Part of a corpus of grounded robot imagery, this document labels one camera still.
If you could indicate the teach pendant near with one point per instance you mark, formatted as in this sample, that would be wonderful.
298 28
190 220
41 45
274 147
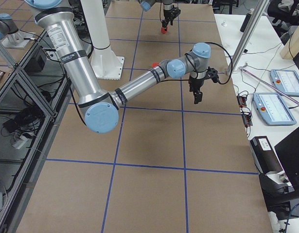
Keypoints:
273 110

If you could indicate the black bottle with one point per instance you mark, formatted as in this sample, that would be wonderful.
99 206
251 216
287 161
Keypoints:
246 20

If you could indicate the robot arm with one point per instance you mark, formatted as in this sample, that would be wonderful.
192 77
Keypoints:
147 4
100 107

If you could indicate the teach pendant far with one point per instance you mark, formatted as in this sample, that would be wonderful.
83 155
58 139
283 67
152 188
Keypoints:
287 81

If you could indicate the small red circuit board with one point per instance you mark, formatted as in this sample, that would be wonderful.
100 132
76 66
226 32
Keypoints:
242 100

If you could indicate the aluminium frame table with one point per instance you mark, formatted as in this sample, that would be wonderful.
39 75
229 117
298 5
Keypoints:
33 96

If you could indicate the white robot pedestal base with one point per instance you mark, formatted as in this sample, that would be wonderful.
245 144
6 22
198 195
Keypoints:
105 63

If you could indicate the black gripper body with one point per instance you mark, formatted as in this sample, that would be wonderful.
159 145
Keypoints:
196 85
167 13

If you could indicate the teach pendant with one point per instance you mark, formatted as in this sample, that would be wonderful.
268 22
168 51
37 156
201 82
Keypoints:
287 81
273 110

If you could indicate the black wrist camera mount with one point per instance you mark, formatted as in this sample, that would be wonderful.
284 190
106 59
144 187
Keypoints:
212 74

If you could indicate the black box with label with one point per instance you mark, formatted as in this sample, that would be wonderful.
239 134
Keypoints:
264 156

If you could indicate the black monitor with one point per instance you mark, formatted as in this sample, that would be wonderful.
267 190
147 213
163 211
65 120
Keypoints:
287 151

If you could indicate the red block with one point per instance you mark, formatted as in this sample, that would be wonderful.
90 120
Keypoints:
164 30

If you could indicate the aluminium camera post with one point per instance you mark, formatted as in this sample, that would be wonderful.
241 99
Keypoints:
257 13

